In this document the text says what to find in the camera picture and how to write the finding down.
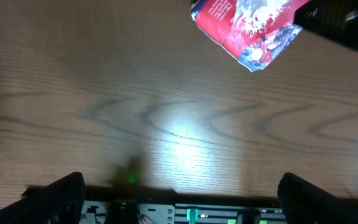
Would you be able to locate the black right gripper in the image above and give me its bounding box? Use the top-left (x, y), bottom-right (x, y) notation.
top-left (294, 0), bottom-right (358, 51)

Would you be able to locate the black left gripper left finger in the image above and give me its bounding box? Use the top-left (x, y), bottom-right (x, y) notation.
top-left (0, 172), bottom-right (86, 224)

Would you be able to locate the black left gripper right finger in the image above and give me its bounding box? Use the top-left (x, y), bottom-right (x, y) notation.
top-left (277, 172), bottom-right (358, 224)

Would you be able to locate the red purple snack bag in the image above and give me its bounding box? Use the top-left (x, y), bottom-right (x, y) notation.
top-left (191, 0), bottom-right (308, 72)

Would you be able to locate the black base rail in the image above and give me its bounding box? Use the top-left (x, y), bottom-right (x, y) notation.
top-left (80, 197), bottom-right (287, 224)

